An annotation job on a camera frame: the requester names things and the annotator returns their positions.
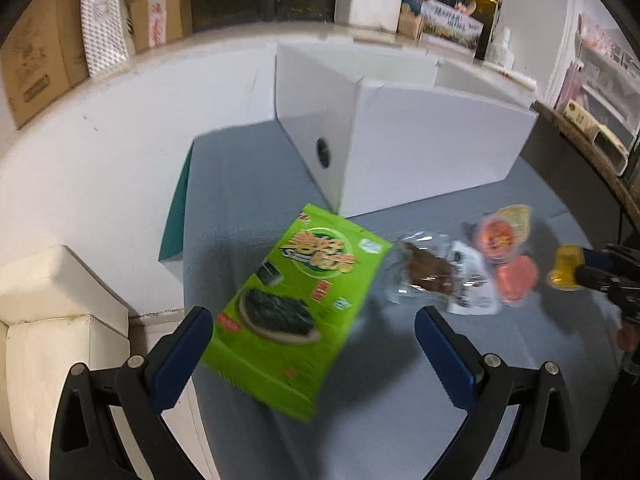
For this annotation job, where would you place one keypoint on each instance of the white paper sheets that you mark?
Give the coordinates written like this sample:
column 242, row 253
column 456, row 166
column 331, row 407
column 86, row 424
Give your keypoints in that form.
column 517, row 78

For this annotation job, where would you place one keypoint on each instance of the person's right hand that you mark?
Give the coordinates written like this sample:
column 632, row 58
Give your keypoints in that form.
column 629, row 337

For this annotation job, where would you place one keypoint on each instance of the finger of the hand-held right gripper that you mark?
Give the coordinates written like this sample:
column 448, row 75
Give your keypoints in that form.
column 597, row 280
column 597, row 257

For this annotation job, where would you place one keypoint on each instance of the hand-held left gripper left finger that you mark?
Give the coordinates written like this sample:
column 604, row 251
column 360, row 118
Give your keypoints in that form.
column 182, row 355

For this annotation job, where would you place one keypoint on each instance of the large brown cardboard box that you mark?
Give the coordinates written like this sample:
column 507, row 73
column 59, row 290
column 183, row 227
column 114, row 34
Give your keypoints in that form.
column 35, row 50

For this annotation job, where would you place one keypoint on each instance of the landscape printed flat box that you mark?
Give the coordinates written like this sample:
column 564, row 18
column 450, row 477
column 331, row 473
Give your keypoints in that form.
column 450, row 25

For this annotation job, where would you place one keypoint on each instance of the clear plastic shelf rack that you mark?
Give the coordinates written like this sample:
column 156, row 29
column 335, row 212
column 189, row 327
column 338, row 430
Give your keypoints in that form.
column 595, row 87

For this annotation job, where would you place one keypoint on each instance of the white foam box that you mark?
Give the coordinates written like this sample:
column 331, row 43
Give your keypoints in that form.
column 367, row 2

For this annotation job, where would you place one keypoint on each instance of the pale yellow jelly cup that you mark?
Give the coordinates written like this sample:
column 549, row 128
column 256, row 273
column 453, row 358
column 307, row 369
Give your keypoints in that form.
column 517, row 214

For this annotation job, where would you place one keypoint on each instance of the small brown cardboard box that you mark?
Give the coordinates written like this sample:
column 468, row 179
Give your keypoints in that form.
column 157, row 10

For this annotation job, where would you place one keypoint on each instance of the dark wooden side table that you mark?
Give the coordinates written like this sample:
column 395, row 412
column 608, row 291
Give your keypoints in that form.
column 560, row 160

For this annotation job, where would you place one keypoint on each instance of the white cardboard box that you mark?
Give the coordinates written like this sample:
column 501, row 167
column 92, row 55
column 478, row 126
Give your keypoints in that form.
column 425, row 145

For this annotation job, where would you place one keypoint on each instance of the cream desk clock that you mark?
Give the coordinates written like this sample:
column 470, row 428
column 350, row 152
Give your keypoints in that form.
column 607, row 149

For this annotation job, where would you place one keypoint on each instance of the white dotted paper bag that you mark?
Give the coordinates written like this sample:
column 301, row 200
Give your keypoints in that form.
column 102, row 20

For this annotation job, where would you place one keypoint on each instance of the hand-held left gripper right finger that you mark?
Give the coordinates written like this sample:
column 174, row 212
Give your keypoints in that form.
column 445, row 355

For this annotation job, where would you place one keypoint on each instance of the orange jelly cup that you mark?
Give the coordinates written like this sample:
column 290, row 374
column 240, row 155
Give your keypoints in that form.
column 564, row 265

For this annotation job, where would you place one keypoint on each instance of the white drawer organiser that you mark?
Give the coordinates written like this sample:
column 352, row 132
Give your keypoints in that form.
column 615, row 45

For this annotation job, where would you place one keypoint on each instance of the cream leather sofa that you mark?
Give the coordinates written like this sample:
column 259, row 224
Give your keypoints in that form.
column 45, row 340

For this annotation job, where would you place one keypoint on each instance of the pink jelly cup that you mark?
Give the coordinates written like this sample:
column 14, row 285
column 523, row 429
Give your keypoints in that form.
column 517, row 275
column 495, row 237

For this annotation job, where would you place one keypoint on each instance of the small yellow box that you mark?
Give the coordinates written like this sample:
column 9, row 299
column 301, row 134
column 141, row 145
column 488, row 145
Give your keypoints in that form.
column 577, row 114

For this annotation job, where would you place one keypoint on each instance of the white plastic bottle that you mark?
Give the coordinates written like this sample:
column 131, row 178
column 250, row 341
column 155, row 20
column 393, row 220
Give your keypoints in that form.
column 501, row 50

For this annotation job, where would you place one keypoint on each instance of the green seaweed snack packet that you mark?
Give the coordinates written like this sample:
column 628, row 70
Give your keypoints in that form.
column 300, row 310

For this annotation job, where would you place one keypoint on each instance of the small brown paper carton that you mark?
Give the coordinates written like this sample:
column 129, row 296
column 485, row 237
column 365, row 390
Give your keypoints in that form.
column 410, row 25

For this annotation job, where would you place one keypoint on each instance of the clear brown jerky packet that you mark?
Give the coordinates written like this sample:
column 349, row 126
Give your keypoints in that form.
column 430, row 272

